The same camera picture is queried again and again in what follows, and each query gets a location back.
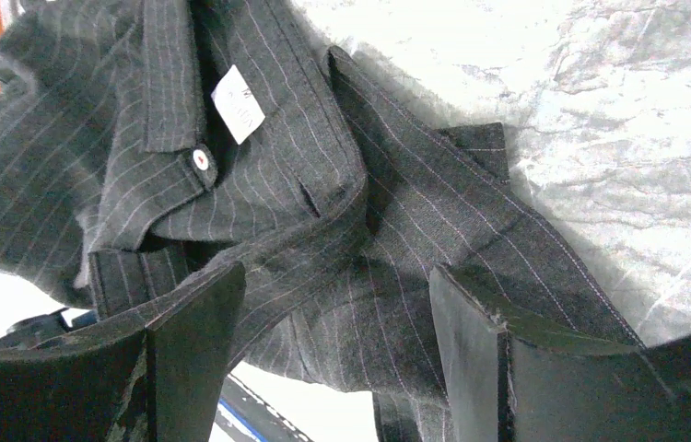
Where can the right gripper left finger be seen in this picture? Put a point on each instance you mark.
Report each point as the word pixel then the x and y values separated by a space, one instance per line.
pixel 151 373

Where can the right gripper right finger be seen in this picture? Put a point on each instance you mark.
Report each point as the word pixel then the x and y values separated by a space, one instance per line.
pixel 512 375

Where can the black pinstriped shirt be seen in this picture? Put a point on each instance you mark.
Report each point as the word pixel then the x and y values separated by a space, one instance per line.
pixel 146 144

